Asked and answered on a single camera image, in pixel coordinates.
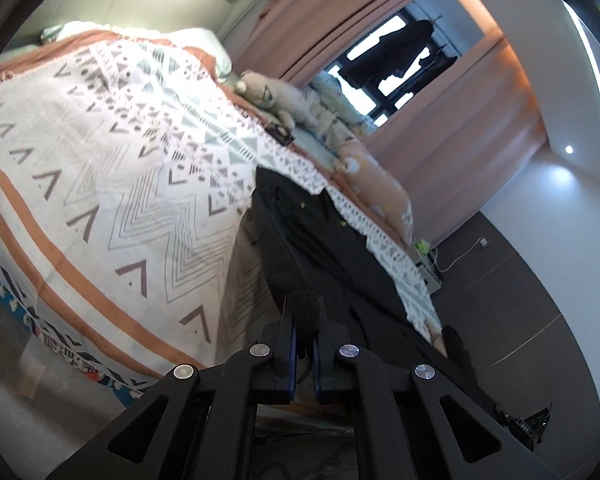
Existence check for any black shirt with yellow trim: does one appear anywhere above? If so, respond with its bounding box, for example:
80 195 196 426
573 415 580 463
251 167 498 416

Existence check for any right hand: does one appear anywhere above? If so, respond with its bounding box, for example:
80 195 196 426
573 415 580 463
426 318 448 356

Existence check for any white bedside cabinet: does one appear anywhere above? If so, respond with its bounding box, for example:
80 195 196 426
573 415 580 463
415 249 442 295

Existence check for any white patterned bed blanket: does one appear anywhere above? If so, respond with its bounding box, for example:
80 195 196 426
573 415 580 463
0 40 440 402

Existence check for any orange printed long pillow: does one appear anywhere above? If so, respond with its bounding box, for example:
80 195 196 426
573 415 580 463
335 141 414 246

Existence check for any pink curtain right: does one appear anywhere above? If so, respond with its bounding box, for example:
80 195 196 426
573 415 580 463
365 29 547 244

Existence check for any pink curtain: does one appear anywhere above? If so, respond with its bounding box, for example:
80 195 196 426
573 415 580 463
365 29 547 244
234 0 412 87

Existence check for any light green crumpled quilt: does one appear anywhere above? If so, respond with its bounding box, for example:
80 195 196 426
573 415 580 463
304 72 377 152

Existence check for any beige plush toy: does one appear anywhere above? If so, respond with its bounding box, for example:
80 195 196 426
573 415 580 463
234 70 318 131

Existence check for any dark hanging garment at window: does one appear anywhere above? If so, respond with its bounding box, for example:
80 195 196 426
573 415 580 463
339 20 458 93

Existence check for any white pillow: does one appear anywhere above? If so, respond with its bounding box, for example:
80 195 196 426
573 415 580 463
166 27 233 80

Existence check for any pink curtain left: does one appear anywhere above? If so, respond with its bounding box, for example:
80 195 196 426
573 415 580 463
234 0 412 87

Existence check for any white charger cable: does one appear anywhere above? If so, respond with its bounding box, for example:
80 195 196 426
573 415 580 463
429 236 491 273

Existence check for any black cable with adapter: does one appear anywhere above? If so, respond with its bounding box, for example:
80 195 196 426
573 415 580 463
266 121 297 148

